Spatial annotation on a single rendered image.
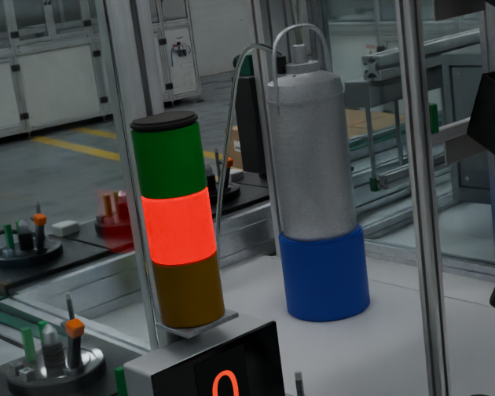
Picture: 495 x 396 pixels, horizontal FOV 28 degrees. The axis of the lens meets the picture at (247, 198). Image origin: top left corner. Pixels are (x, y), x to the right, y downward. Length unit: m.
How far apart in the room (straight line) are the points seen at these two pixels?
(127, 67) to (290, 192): 1.05
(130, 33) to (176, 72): 9.82
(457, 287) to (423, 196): 0.85
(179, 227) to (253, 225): 1.49
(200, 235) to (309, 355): 0.96
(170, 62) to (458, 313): 8.87
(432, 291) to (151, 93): 0.48
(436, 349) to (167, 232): 0.49
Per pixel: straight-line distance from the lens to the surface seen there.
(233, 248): 2.18
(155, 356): 0.75
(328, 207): 1.74
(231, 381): 0.77
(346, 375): 1.58
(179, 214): 0.71
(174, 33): 10.53
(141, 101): 0.73
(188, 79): 10.62
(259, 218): 2.22
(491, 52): 1.81
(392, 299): 1.87
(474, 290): 1.89
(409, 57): 1.05
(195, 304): 0.73
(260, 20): 2.06
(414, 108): 1.05
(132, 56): 0.73
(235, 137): 6.42
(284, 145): 1.73
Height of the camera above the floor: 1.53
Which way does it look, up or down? 14 degrees down
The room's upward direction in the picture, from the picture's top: 7 degrees counter-clockwise
